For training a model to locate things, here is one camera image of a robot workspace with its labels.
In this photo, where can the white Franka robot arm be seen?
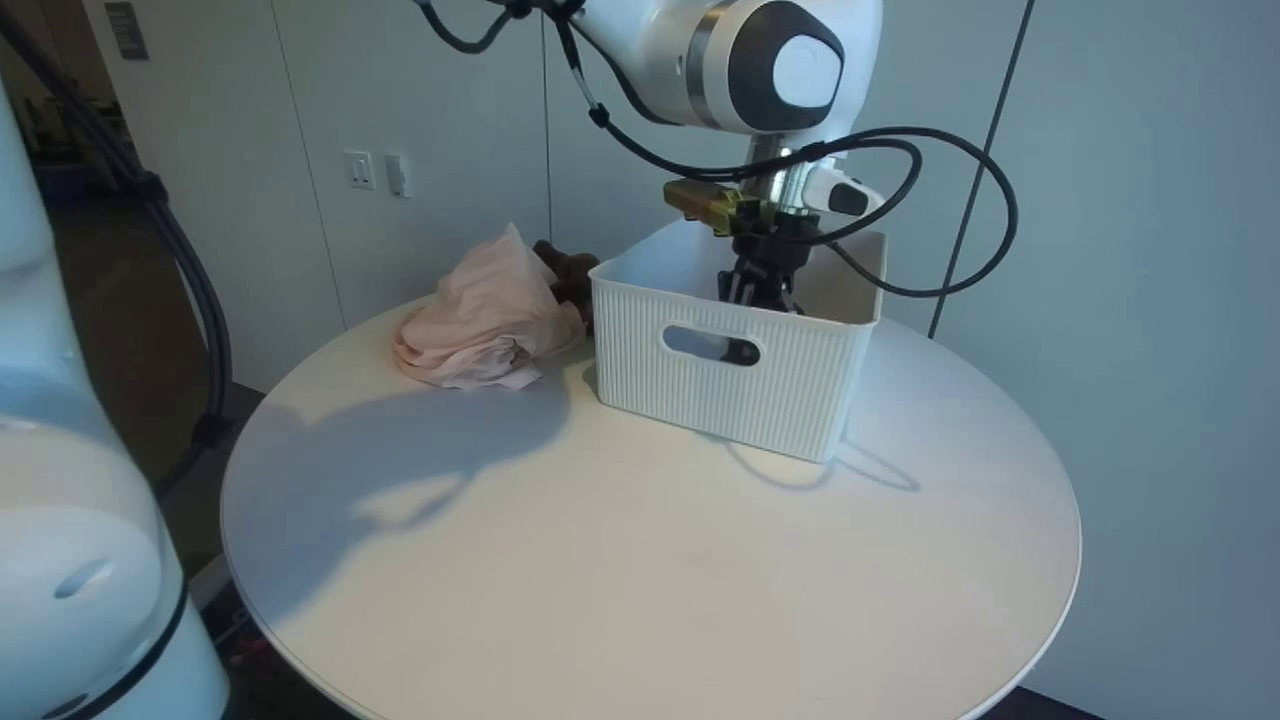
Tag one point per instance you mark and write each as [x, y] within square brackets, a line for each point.
[81, 562]

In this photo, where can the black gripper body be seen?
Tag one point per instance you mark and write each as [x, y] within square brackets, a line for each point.
[769, 254]

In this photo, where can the white wall outlet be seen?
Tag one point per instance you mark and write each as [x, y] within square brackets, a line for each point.
[360, 168]

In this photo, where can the peach shirt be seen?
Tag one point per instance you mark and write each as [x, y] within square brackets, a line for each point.
[480, 320]

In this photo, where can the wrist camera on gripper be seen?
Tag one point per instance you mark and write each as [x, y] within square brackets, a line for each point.
[704, 205]

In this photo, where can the white wall switch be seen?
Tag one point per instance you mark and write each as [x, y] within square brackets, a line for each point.
[398, 173]

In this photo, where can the small grey wall sign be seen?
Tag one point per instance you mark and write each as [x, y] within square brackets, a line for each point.
[128, 27]

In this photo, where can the brown moose toy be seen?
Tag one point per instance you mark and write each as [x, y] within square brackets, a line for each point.
[574, 272]

